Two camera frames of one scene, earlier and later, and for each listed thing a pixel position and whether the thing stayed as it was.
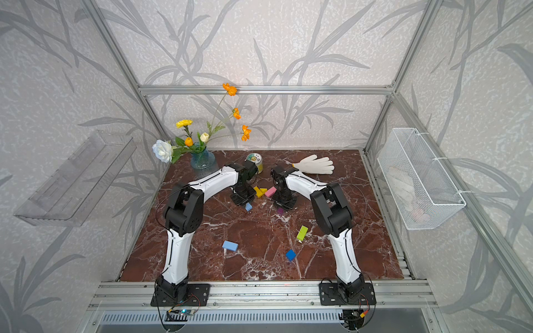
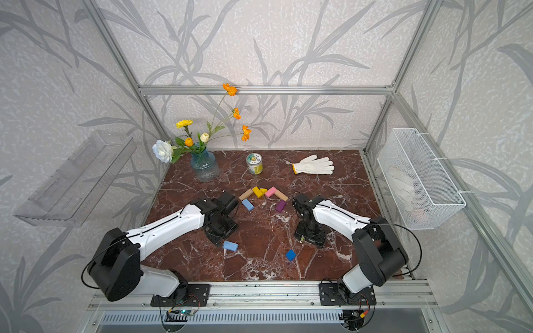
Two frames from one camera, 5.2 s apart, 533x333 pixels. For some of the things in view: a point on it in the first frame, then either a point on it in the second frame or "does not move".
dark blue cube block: [291, 254] does not move
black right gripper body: [283, 200] -> [309, 233]
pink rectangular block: [271, 191] does not move
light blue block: [230, 245] does not move
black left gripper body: [245, 194] -> [223, 229]
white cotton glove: [312, 164] does not move
